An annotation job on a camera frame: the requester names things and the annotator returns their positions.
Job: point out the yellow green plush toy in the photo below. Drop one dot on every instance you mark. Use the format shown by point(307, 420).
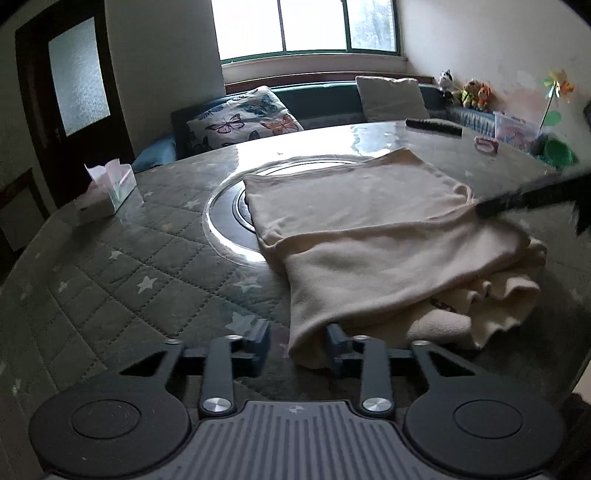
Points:
point(469, 94)

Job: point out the dark door with frosted glass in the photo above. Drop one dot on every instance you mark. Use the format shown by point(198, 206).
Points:
point(69, 95)

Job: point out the grey plain pillow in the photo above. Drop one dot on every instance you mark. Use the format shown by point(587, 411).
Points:
point(387, 99)

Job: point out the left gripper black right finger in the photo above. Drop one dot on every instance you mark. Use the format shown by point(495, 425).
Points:
point(367, 358)

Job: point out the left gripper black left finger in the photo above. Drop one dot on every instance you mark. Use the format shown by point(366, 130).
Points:
point(229, 357)

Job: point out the butterfly print pillow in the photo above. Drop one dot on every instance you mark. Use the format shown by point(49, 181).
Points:
point(252, 115)

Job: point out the grey quilted star table cover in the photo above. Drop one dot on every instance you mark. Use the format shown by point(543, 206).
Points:
point(78, 296)

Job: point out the tissue box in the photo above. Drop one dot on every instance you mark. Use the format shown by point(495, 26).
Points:
point(109, 188)

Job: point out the cream fleece garment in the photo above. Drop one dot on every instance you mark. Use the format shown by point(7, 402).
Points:
point(391, 248)

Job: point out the clear plastic storage box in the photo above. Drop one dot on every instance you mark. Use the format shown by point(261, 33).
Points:
point(514, 131)

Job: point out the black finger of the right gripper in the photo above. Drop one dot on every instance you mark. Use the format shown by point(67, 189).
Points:
point(546, 191)

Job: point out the green framed window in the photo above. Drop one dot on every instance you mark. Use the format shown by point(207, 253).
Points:
point(266, 28)

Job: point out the blue cushion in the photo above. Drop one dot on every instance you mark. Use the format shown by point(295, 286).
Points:
point(161, 152)

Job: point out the round glass hotplate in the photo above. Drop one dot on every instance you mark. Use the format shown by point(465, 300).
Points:
point(227, 222)

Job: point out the black white plush toy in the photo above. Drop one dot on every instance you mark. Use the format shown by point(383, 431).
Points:
point(447, 86)

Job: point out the black remote control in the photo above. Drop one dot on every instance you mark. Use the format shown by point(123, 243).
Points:
point(434, 127)

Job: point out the colourful pinwheel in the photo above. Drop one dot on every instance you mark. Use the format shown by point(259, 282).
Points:
point(559, 88)

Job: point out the green plastic toy bucket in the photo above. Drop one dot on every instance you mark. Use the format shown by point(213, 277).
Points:
point(554, 152)

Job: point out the orange plush toy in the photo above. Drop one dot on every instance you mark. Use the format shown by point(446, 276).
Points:
point(484, 97)

